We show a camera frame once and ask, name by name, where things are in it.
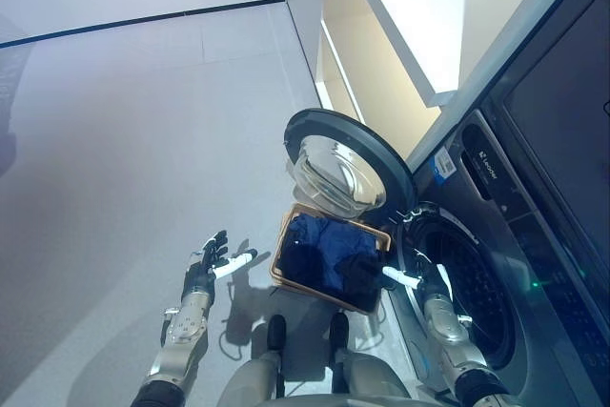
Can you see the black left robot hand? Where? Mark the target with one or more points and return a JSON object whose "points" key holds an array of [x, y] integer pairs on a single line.
{"points": [[204, 271]]}

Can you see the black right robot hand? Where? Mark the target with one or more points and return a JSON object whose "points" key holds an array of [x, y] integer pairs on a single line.
{"points": [[400, 277]]}

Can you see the black garment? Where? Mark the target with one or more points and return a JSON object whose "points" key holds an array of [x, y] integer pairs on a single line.
{"points": [[359, 276]]}

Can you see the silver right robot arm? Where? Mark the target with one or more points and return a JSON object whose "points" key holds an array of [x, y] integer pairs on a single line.
{"points": [[453, 335]]}

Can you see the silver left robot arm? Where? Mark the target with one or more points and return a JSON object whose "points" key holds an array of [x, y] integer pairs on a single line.
{"points": [[183, 326]]}

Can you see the dark grey washing machine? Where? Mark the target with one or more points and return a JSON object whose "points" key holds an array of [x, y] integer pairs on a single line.
{"points": [[476, 292]]}

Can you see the brown woven laundry basket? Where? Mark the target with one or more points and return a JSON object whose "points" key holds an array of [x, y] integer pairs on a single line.
{"points": [[286, 283]]}

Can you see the round glass washing machine door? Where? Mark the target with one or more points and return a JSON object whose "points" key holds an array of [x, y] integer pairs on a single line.
{"points": [[343, 173]]}

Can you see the black right robot foot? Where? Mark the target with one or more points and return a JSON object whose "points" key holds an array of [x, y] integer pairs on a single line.
{"points": [[339, 331]]}

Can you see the black robot foot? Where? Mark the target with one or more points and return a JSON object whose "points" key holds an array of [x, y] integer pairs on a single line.
{"points": [[276, 331], [339, 331]]}

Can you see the dark blue garment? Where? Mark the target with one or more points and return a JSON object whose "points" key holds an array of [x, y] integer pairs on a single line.
{"points": [[324, 245]]}

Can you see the black left robot foot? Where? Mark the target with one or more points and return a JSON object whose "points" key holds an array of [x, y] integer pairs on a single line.
{"points": [[276, 331]]}

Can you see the silver right robot leg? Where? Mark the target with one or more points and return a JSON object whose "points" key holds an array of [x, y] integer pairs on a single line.
{"points": [[367, 378]]}

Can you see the blue white energy label sticker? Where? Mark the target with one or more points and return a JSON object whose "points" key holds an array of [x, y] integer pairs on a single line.
{"points": [[444, 165]]}

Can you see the dark grey stacked appliance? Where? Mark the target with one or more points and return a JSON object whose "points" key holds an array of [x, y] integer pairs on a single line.
{"points": [[557, 116]]}

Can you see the white shelf cabinet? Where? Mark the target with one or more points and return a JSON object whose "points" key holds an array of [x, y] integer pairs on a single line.
{"points": [[381, 45]]}

